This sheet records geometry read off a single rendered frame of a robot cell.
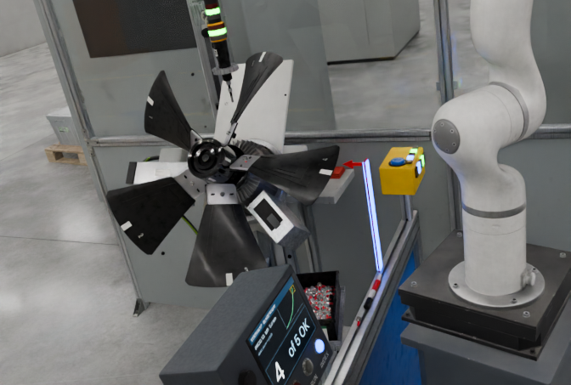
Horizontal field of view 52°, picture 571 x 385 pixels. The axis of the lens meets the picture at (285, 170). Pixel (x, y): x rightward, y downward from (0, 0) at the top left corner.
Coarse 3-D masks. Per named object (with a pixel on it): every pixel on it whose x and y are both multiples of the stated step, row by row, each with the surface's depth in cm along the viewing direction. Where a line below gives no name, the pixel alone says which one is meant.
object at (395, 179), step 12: (396, 156) 178; (420, 156) 178; (384, 168) 173; (396, 168) 171; (408, 168) 170; (384, 180) 174; (396, 180) 173; (408, 180) 171; (420, 180) 178; (384, 192) 176; (396, 192) 174; (408, 192) 173
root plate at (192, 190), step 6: (186, 168) 168; (180, 174) 169; (186, 174) 169; (192, 174) 169; (180, 180) 170; (186, 180) 170; (192, 180) 170; (198, 180) 170; (186, 186) 171; (192, 186) 171; (198, 186) 171; (204, 186) 171; (192, 192) 172; (198, 192) 172
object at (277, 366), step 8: (280, 352) 90; (272, 360) 87; (280, 360) 89; (272, 368) 87; (280, 368) 89; (288, 368) 90; (272, 376) 86; (280, 376) 88; (288, 376) 90; (272, 384) 86; (280, 384) 88
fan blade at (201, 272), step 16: (208, 208) 161; (224, 208) 163; (240, 208) 165; (208, 224) 160; (224, 224) 161; (240, 224) 163; (208, 240) 158; (224, 240) 159; (240, 240) 161; (192, 256) 157; (208, 256) 157; (224, 256) 157; (240, 256) 159; (256, 256) 160; (192, 272) 155; (208, 272) 156; (224, 272) 156; (240, 272) 157
